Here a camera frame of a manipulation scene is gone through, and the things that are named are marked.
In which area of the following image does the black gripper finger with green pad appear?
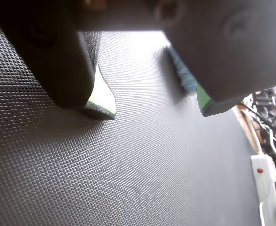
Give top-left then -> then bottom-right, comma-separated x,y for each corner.
0,0 -> 116,121
151,0 -> 276,118

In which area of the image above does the light blue yarn-wrapped block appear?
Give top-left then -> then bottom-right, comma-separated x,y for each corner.
167,46 -> 198,95

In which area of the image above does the black textured table mat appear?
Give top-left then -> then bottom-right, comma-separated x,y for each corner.
0,11 -> 262,226

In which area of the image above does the white power strip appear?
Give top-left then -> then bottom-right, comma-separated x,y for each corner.
250,154 -> 276,226

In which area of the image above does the white cable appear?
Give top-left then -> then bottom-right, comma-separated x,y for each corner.
241,109 -> 276,179

